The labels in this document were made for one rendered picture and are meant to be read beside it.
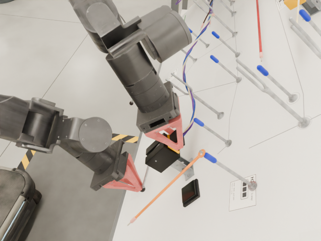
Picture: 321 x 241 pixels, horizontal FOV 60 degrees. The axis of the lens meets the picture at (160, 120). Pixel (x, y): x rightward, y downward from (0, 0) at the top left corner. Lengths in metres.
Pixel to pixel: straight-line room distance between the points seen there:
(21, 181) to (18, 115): 1.22
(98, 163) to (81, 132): 0.11
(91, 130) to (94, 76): 2.09
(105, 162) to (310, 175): 0.34
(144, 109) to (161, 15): 0.15
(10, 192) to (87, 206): 0.42
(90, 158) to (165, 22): 0.27
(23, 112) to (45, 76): 2.18
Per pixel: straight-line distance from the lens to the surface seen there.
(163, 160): 0.52
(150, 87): 0.43
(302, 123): 0.43
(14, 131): 0.47
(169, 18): 0.44
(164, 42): 0.42
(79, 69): 2.64
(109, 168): 0.54
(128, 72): 0.42
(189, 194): 0.52
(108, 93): 2.33
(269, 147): 0.45
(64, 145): 0.52
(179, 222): 0.53
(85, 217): 1.74
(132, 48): 0.41
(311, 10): 0.62
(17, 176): 1.71
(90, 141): 0.45
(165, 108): 0.43
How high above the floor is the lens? 1.55
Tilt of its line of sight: 48 degrees down
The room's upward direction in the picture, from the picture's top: straight up
